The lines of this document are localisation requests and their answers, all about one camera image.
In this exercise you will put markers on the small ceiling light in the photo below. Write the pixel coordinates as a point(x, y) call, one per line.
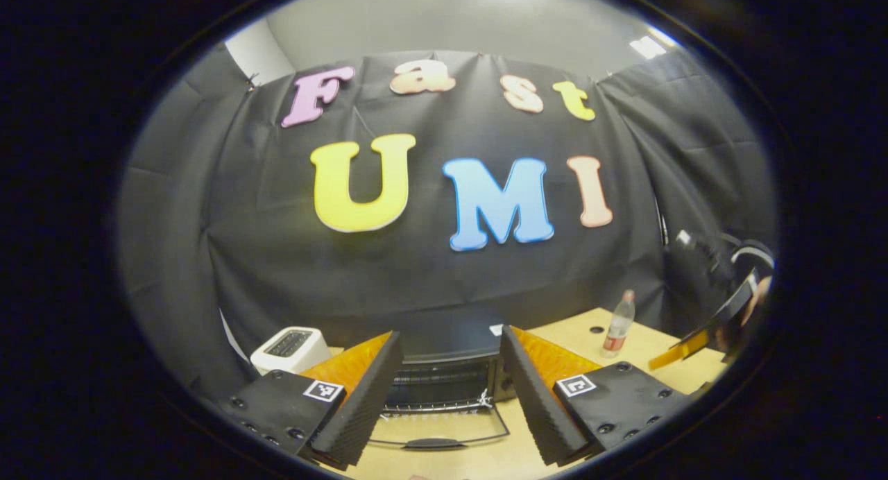
point(646, 47)

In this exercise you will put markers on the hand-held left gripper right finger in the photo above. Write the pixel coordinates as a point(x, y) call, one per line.
point(538, 404)

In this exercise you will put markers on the white toaster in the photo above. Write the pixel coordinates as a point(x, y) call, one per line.
point(291, 352)

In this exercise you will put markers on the black electric oven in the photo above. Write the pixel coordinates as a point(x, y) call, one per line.
point(444, 338)

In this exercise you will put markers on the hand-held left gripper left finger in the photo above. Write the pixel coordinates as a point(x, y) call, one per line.
point(364, 404)

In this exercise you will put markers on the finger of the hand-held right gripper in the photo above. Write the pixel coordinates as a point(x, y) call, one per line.
point(725, 312)

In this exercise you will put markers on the clear plastic bottle red label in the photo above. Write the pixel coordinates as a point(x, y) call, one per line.
point(617, 327)

